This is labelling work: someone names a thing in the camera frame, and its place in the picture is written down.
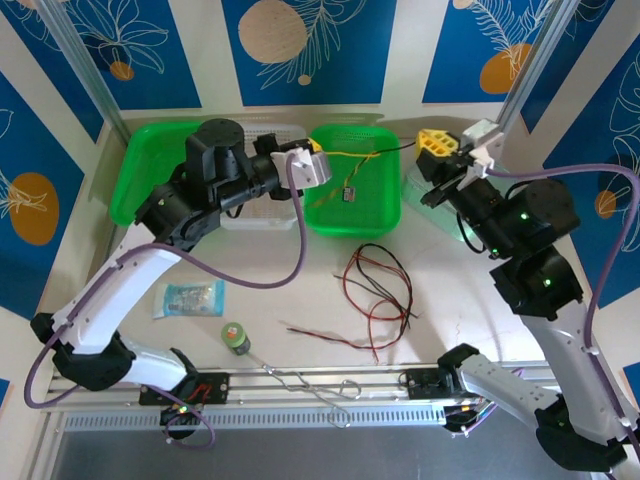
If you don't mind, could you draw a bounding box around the blue floral wall panel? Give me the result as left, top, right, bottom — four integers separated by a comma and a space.
542, 44, 640, 311
0, 72, 86, 321
59, 0, 203, 112
0, 0, 105, 145
519, 0, 640, 134
422, 0, 556, 105
222, 0, 399, 107

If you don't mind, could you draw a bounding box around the small green jar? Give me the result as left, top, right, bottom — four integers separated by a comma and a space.
220, 321, 252, 358

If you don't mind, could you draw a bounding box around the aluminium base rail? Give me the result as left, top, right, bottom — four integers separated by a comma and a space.
42, 363, 591, 407

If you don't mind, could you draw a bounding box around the bent metal wire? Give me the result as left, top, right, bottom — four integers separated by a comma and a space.
248, 349, 362, 430

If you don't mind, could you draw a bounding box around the blue snack packet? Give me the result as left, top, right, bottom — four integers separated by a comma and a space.
151, 278, 227, 319

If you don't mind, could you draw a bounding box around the yellow cable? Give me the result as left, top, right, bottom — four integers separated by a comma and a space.
305, 148, 384, 210

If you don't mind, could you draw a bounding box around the green plastic basket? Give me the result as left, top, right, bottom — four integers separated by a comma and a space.
108, 122, 207, 229
302, 124, 404, 240

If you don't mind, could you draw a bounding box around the red cable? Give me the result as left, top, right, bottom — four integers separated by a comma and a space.
333, 244, 415, 321
286, 327, 404, 351

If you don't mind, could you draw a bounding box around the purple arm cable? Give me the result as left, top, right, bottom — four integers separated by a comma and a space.
482, 163, 640, 476
23, 152, 310, 450

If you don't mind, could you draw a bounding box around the perforated metal cable tray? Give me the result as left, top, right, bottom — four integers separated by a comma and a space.
62, 403, 449, 432

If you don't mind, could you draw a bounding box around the pale green square box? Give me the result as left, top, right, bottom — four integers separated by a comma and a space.
402, 159, 482, 244

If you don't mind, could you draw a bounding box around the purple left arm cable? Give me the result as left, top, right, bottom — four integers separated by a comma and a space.
23, 152, 310, 450

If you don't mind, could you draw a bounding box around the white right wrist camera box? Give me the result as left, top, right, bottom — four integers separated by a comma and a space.
458, 118, 505, 180

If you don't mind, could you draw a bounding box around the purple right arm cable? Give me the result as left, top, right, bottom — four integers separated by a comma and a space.
482, 163, 640, 476

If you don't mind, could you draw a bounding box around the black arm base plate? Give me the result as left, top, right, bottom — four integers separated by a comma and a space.
405, 368, 454, 401
138, 372, 231, 406

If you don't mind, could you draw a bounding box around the white plastic basket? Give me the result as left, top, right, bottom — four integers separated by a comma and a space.
217, 117, 310, 233

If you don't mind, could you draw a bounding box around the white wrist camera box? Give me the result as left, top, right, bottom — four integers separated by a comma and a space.
458, 118, 505, 180
270, 148, 335, 192

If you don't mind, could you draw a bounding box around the black cable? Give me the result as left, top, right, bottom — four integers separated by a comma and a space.
344, 243, 420, 364
343, 141, 420, 190

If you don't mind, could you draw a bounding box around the small black controller module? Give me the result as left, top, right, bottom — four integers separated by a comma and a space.
158, 403, 204, 441
443, 403, 484, 437

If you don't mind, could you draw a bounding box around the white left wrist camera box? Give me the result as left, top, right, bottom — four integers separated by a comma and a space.
270, 148, 335, 192

